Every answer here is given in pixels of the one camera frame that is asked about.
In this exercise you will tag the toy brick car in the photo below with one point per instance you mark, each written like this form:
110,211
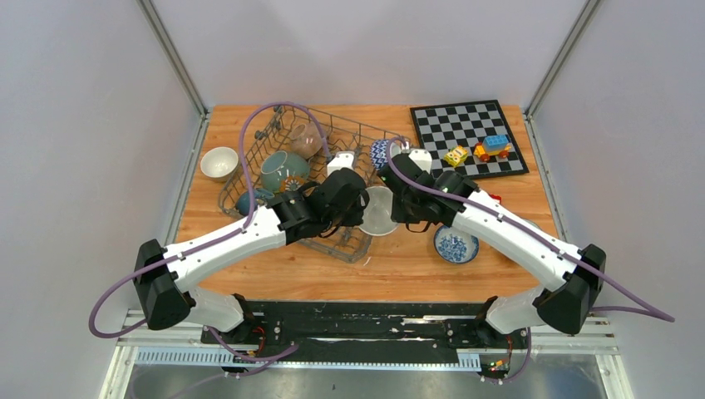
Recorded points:
493,146

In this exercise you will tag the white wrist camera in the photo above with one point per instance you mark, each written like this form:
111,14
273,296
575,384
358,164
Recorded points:
343,160
422,158

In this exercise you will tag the beige bowl with flower sprig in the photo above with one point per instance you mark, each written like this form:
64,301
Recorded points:
377,217

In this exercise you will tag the grey wire dish rack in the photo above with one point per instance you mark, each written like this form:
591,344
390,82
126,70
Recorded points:
281,142

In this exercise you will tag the black white chessboard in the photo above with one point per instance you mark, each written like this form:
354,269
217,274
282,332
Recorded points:
441,128

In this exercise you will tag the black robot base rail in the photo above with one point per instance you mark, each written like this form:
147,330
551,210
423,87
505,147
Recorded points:
370,332

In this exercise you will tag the red toy house block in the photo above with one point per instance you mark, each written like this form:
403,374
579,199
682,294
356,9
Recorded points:
495,197

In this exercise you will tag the yellow owl toy block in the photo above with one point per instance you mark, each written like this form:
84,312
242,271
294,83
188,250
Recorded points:
456,156

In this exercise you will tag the blue white zigzag bowl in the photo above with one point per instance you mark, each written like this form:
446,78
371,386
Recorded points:
378,153

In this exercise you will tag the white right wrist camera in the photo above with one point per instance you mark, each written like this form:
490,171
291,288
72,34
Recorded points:
422,158

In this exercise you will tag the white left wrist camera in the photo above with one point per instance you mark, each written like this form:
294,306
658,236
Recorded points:
343,160

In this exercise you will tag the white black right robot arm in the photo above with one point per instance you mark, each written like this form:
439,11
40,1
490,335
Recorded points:
569,277

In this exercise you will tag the mint green leaf bowl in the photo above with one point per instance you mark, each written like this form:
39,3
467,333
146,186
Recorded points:
533,224

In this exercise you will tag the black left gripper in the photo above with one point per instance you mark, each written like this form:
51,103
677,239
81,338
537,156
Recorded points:
355,216

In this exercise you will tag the white bowl blue roses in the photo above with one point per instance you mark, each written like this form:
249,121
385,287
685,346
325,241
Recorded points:
455,246

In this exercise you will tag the plain beige bowl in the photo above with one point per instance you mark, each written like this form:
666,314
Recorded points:
219,163

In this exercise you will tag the dark blue floral bowl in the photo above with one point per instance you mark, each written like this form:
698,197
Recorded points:
248,199

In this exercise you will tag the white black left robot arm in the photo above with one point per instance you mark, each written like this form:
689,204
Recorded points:
168,278

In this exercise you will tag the teal bowl with orange flower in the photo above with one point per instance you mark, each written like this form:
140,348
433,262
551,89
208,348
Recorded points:
284,171

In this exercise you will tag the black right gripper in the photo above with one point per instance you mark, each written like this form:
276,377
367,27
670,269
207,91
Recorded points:
398,215

